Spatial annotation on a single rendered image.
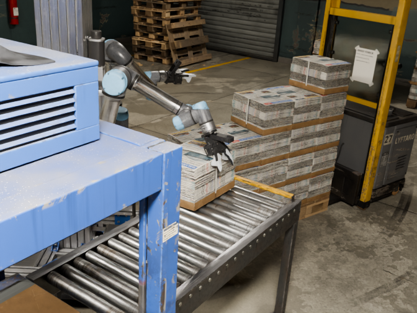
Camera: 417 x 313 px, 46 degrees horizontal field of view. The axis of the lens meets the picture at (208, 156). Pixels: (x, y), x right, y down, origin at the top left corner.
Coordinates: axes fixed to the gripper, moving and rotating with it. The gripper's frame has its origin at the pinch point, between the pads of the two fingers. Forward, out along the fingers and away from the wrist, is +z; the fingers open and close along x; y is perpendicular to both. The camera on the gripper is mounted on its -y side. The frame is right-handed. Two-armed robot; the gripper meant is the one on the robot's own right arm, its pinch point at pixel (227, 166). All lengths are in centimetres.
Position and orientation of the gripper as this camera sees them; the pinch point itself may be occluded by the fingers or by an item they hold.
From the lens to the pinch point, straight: 249.0
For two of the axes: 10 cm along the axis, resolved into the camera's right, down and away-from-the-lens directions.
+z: 3.7, 9.3, 0.6
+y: -7.3, 2.5, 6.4
